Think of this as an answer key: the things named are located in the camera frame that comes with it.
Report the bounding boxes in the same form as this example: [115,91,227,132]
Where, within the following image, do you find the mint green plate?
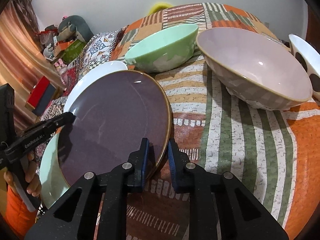
[39,134,69,209]

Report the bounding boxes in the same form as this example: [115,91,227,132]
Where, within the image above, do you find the purple ceramic plate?
[57,70,171,186]

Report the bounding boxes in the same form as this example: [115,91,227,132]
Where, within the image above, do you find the mint green bowl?
[124,23,199,73]

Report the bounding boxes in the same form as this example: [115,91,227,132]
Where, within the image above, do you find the orange sleeve left forearm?
[5,187,37,239]

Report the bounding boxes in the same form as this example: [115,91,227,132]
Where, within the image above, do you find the person's left hand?
[4,152,42,198]

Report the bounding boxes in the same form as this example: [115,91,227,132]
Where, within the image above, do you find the red and blue box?
[25,76,56,116]

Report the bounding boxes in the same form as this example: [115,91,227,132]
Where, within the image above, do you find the pink bunny toy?
[54,59,68,85]

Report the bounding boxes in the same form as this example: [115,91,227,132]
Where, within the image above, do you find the striped orange curtain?
[1,1,65,132]

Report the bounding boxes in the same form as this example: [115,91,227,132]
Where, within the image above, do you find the orange striped patchwork bedspread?
[111,3,319,239]

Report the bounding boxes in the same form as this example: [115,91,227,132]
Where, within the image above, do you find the green storage box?
[62,40,86,64]

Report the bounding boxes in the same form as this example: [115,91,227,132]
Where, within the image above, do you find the white plate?
[63,61,128,113]

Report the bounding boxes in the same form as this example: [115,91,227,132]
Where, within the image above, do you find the grey plush toy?
[57,15,93,43]

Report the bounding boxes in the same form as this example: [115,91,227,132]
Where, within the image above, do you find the white bowl brown dots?
[289,34,320,100]

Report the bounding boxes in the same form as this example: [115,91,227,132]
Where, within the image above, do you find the yellow fuzzy hoop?
[148,2,173,15]

